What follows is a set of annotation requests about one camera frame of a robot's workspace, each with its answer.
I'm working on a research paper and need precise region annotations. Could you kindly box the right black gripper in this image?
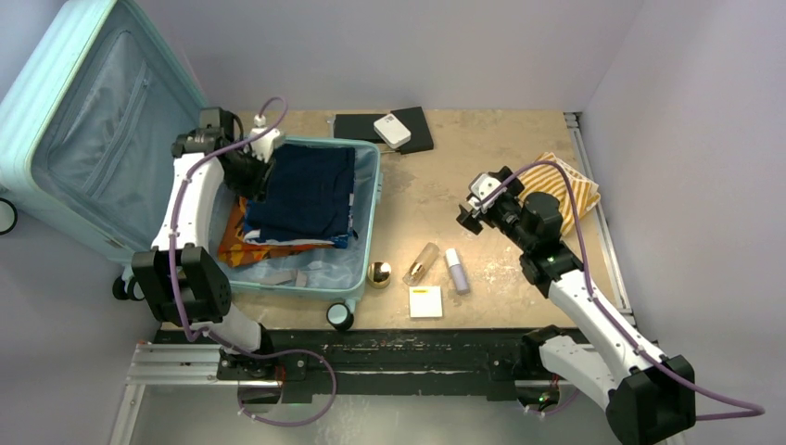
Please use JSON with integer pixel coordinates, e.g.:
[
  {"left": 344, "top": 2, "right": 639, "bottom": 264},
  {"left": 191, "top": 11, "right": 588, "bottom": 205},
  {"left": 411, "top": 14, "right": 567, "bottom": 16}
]
[{"left": 459, "top": 167, "right": 535, "bottom": 252}]

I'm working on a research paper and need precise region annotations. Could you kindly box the blue white patterned garment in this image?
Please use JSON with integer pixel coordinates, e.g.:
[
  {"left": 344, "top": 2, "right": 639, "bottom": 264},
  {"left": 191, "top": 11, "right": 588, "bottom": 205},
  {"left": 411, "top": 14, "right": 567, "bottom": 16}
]
[{"left": 242, "top": 192, "right": 357, "bottom": 248}]

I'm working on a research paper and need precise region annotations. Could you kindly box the navy blue garment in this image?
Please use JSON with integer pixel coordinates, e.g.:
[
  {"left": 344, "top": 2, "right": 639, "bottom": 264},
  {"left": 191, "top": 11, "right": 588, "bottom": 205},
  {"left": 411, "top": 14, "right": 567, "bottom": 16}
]
[{"left": 257, "top": 144, "right": 356, "bottom": 202}]

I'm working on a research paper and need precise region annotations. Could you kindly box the lavender cosmetic tube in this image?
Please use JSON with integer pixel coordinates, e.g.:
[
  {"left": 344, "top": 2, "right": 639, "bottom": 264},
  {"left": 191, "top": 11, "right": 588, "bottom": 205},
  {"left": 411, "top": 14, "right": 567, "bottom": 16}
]
[{"left": 445, "top": 248, "right": 470, "bottom": 295}]

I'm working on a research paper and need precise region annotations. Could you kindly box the orange camouflage garment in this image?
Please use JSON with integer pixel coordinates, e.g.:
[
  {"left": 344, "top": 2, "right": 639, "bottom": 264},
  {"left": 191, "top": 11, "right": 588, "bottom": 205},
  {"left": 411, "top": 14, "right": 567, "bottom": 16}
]
[{"left": 217, "top": 197, "right": 333, "bottom": 268}]

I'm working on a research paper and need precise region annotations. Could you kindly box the yellow striped garment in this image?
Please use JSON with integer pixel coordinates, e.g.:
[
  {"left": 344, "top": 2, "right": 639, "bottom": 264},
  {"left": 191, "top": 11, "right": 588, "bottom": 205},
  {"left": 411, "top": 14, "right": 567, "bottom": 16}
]
[{"left": 518, "top": 152, "right": 602, "bottom": 235}]

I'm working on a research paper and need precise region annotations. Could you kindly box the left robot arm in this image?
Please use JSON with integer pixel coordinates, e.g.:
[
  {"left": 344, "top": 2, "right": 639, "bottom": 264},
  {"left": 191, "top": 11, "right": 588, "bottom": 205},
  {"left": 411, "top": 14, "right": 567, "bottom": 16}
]
[{"left": 131, "top": 107, "right": 283, "bottom": 379}]

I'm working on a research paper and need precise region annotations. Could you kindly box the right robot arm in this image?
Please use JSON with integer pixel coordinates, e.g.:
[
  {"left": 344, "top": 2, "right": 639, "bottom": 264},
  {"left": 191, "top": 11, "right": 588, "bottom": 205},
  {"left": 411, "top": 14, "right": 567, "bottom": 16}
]
[{"left": 457, "top": 192, "right": 697, "bottom": 444}]

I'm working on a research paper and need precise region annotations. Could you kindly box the clear gold perfume bottle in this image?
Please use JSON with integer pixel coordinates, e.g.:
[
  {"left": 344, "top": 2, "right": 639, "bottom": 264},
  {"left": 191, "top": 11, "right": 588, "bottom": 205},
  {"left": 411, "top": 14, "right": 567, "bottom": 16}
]
[{"left": 402, "top": 242, "right": 440, "bottom": 286}]

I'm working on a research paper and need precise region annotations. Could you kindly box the white square box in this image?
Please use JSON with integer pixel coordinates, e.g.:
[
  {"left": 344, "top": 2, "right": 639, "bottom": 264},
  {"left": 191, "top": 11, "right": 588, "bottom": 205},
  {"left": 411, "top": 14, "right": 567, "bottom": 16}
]
[{"left": 409, "top": 286, "right": 443, "bottom": 319}]

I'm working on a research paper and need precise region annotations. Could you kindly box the gold round jar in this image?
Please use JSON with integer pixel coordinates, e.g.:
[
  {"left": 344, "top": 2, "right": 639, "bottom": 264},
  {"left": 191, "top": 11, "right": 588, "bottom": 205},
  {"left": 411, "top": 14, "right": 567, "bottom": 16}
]
[{"left": 366, "top": 261, "right": 392, "bottom": 289}]

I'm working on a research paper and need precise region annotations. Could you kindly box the white power bank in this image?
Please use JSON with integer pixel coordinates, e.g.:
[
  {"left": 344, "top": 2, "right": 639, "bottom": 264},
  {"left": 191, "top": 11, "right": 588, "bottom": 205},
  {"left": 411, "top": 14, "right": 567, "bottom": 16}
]
[{"left": 373, "top": 113, "right": 412, "bottom": 150}]

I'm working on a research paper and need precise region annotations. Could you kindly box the light blue open suitcase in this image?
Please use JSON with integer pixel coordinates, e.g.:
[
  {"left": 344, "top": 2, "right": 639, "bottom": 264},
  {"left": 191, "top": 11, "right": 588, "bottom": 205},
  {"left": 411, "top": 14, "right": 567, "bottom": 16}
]
[{"left": 1, "top": 1, "right": 382, "bottom": 313}]

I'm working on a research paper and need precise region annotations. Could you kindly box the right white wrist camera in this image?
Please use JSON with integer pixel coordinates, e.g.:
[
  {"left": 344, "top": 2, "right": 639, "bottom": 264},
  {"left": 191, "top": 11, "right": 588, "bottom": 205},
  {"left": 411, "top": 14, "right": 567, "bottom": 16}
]
[{"left": 467, "top": 172, "right": 507, "bottom": 213}]

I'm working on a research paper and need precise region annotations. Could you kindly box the black metal base rail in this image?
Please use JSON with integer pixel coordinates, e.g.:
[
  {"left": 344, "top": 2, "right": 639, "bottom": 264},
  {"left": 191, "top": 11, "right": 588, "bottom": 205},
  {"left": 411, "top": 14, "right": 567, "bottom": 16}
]
[{"left": 125, "top": 328, "right": 670, "bottom": 410}]

